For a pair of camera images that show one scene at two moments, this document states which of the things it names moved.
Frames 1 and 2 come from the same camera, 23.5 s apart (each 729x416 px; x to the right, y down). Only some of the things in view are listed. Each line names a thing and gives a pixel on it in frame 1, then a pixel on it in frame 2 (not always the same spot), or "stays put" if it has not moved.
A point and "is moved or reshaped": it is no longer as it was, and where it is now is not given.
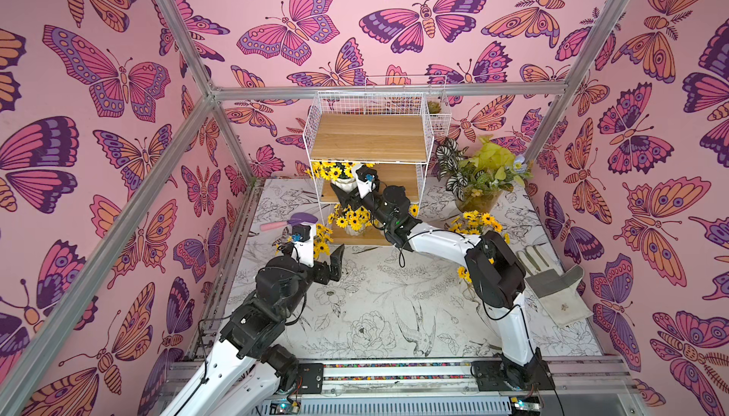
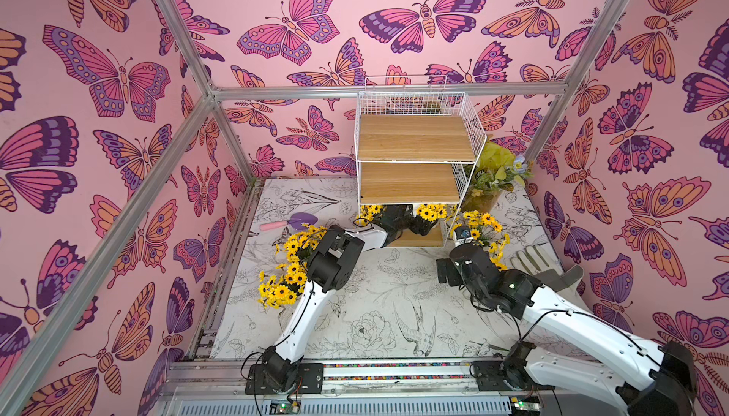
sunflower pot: x=476 y=222 stays put
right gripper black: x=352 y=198 → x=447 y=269
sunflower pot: x=354 y=221 is moved or reshaped
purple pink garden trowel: x=295 y=219 stays put
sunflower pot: x=340 y=174 is moved or reshaped
